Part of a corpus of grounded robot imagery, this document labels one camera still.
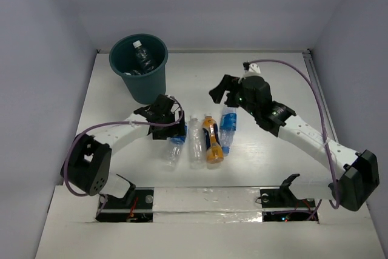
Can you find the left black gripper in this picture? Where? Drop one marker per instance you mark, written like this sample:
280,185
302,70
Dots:
173,128

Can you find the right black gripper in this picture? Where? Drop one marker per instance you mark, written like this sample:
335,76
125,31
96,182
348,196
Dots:
228,82

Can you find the clear bottle dark blue label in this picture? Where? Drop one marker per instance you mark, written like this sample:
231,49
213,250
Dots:
173,150

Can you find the clear bottle light blue label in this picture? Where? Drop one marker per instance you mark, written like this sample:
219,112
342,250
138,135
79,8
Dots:
227,128

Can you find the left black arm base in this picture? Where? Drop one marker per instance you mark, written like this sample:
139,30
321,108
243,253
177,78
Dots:
138,210

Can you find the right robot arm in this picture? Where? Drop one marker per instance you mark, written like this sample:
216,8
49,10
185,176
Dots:
354,174

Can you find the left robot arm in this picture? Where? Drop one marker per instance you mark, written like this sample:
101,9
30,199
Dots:
86,167

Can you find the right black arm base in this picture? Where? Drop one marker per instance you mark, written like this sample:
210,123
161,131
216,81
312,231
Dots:
280,205

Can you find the dark teal plastic bin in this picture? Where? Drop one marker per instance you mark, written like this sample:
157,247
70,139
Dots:
145,88

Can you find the orange juice bottle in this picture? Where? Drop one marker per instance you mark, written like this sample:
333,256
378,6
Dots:
214,153

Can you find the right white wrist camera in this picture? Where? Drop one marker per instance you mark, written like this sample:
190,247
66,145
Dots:
250,69

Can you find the right aluminium rail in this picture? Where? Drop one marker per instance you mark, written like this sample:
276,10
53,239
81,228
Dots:
310,66

